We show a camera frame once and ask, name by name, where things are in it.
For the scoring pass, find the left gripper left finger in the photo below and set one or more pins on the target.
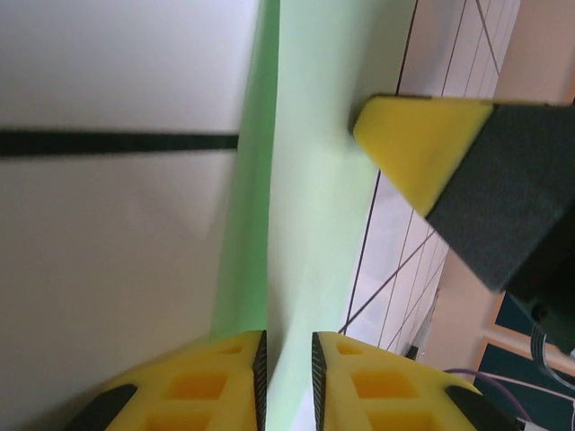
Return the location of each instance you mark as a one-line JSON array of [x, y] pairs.
[[202, 390]]

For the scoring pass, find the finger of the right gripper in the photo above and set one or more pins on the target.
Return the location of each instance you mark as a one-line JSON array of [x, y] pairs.
[[418, 143]]

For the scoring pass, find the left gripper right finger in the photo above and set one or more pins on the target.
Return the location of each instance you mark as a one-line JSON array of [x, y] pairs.
[[386, 395]]

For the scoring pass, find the green square paper sheet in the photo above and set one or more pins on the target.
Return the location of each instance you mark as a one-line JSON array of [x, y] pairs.
[[310, 202]]

